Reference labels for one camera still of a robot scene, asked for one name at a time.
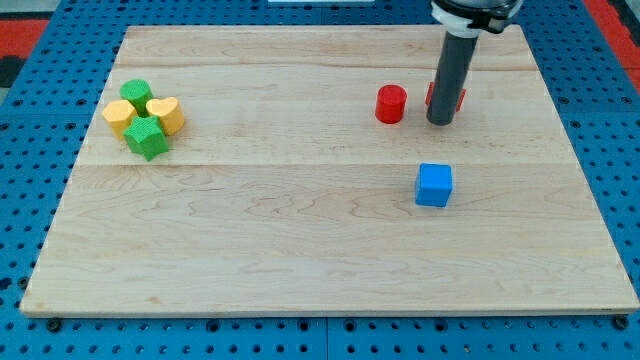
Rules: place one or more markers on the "red star block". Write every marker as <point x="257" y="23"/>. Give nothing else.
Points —
<point x="430" y="91"/>

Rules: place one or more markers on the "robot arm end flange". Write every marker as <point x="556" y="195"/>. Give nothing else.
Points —
<point x="468" y="18"/>

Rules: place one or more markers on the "green star block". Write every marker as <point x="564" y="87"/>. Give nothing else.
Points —
<point x="146" y="137"/>

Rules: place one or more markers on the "wooden board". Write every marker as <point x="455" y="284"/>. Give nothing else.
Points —
<point x="283" y="194"/>

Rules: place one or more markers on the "red cylinder block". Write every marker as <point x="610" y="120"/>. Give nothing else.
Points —
<point x="390" y="103"/>

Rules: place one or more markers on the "blue cube block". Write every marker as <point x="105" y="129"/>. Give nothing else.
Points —
<point x="433" y="185"/>

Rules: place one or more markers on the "yellow heart block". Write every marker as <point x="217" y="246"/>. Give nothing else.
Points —
<point x="169" y="112"/>

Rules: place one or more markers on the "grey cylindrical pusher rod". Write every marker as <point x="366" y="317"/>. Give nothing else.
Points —
<point x="455" y="58"/>

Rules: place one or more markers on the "green cylinder block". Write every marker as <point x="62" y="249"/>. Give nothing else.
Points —
<point x="137" y="92"/>

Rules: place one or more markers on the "yellow hexagon block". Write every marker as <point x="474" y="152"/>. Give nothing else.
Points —
<point x="119" y="115"/>

